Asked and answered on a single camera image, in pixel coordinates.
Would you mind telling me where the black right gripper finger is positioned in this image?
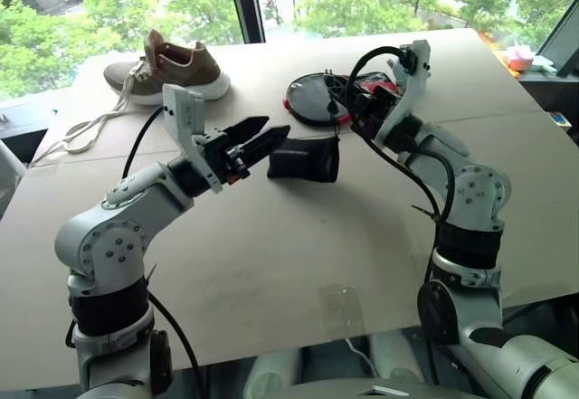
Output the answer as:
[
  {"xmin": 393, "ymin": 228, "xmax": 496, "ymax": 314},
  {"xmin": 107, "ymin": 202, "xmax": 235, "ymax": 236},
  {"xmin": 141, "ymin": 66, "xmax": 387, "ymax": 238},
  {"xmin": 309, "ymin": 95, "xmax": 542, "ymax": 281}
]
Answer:
[{"xmin": 322, "ymin": 71, "xmax": 360, "ymax": 104}]

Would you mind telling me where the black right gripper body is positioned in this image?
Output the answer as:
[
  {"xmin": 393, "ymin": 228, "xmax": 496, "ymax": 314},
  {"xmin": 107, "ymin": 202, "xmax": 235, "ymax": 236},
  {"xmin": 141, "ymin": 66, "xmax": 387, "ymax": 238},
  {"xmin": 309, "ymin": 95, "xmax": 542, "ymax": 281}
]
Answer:
[{"xmin": 358, "ymin": 85, "xmax": 405, "ymax": 141}]

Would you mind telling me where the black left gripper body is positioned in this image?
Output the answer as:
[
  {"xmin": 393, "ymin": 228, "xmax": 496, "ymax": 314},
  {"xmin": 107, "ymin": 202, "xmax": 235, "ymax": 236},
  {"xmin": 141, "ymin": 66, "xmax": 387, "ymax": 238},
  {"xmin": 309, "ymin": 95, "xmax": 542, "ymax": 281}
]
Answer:
[{"xmin": 193, "ymin": 127, "xmax": 252, "ymax": 186}]

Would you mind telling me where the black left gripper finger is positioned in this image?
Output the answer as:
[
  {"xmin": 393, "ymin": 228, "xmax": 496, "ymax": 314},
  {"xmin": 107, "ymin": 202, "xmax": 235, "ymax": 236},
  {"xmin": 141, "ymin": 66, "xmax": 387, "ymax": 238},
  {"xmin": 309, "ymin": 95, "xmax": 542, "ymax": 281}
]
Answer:
[
  {"xmin": 241, "ymin": 124, "xmax": 291, "ymax": 170},
  {"xmin": 223, "ymin": 115, "xmax": 271, "ymax": 147}
]

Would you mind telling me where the black fabric pouch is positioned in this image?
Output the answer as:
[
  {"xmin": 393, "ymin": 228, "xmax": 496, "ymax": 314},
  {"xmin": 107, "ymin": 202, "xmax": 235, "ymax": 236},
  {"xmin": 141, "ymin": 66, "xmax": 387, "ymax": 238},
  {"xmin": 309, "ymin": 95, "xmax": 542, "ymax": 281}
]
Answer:
[{"xmin": 266, "ymin": 67, "xmax": 344, "ymax": 185}]

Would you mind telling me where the black and red racket cover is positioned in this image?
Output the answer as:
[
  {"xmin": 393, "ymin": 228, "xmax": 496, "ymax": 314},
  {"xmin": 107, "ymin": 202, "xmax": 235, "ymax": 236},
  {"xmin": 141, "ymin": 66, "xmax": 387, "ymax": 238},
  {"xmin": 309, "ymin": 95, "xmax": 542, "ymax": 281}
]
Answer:
[{"xmin": 281, "ymin": 71, "xmax": 400, "ymax": 128}]

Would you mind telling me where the brown sneaker with white sole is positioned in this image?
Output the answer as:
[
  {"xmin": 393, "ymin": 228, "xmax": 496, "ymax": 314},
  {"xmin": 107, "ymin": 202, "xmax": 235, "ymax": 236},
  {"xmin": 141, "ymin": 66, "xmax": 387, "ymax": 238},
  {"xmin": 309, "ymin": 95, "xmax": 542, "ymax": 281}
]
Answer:
[{"xmin": 30, "ymin": 28, "xmax": 233, "ymax": 167}]

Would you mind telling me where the pink box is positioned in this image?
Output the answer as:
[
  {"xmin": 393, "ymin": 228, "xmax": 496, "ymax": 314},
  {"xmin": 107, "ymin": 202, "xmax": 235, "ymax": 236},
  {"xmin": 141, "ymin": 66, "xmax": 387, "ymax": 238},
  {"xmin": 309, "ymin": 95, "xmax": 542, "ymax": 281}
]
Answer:
[{"xmin": 506, "ymin": 45, "xmax": 538, "ymax": 72}]

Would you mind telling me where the black side table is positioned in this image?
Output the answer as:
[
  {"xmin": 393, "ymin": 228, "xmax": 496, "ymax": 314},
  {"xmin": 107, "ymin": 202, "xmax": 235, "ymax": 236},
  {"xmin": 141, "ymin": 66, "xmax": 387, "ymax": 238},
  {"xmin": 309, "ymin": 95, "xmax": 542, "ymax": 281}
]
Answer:
[{"xmin": 517, "ymin": 69, "xmax": 579, "ymax": 116}]

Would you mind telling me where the light blue object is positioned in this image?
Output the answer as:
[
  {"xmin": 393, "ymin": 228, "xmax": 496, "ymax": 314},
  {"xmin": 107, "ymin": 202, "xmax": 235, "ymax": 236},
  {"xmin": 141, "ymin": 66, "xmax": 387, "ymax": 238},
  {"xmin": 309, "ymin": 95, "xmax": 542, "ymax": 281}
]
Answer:
[{"xmin": 533, "ymin": 53, "xmax": 561, "ymax": 75}]

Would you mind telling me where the white rounded robot leg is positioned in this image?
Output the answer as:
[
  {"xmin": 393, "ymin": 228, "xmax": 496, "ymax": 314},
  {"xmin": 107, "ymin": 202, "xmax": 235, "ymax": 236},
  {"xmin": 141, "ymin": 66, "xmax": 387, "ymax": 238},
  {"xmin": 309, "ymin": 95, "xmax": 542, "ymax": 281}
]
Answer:
[
  {"xmin": 367, "ymin": 329, "xmax": 427, "ymax": 383},
  {"xmin": 250, "ymin": 347, "xmax": 303, "ymax": 396}
]

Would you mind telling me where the grey robot torso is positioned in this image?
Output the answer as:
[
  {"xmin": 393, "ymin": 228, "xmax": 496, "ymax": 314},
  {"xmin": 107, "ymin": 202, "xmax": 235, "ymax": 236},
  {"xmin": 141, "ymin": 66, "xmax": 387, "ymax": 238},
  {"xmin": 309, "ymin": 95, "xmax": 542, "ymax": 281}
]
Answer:
[{"xmin": 270, "ymin": 379, "xmax": 411, "ymax": 399}]

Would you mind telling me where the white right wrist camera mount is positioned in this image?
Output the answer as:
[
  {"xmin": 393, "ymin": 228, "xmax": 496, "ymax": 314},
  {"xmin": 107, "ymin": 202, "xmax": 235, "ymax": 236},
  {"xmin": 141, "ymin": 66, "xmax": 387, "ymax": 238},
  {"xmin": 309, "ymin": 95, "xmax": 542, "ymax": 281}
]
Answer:
[{"xmin": 374, "ymin": 38, "xmax": 432, "ymax": 147}]

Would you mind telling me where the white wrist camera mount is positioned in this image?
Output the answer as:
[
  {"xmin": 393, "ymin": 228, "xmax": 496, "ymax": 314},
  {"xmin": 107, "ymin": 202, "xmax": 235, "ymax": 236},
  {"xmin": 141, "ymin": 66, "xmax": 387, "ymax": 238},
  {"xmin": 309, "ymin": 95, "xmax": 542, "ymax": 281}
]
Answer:
[
  {"xmin": 160, "ymin": 82, "xmax": 225, "ymax": 195},
  {"xmin": 374, "ymin": 38, "xmax": 432, "ymax": 147}
]

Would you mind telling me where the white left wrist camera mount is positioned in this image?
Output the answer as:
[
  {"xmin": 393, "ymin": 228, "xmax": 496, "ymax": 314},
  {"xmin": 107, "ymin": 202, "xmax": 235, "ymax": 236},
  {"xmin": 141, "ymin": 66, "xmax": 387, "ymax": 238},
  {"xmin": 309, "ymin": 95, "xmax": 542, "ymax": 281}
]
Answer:
[{"xmin": 160, "ymin": 82, "xmax": 225, "ymax": 195}]

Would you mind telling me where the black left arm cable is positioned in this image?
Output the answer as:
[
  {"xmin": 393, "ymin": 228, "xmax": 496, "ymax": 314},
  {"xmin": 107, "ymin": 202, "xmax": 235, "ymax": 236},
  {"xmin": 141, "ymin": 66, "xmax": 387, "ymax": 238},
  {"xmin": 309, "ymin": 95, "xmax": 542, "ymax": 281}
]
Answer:
[{"xmin": 64, "ymin": 105, "xmax": 204, "ymax": 375}]

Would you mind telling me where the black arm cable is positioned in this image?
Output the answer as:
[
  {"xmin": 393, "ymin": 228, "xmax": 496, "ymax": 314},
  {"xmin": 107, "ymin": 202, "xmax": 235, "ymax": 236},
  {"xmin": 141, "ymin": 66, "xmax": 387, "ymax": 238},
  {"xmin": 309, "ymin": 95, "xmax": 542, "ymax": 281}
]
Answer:
[
  {"xmin": 64, "ymin": 105, "xmax": 204, "ymax": 375},
  {"xmin": 345, "ymin": 45, "xmax": 456, "ymax": 292}
]

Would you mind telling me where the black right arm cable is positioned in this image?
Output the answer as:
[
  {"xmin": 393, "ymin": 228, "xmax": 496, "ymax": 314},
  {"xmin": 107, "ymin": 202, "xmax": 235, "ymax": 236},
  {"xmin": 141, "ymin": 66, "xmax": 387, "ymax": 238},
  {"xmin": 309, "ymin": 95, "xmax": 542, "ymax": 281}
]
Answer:
[{"xmin": 345, "ymin": 45, "xmax": 456, "ymax": 292}]

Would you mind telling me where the black window frame post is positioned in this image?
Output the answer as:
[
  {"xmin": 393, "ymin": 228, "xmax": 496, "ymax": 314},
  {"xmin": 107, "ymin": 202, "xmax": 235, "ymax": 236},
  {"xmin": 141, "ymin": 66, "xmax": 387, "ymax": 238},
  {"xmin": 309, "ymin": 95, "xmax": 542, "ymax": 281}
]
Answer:
[{"xmin": 223, "ymin": 0, "xmax": 266, "ymax": 44}]

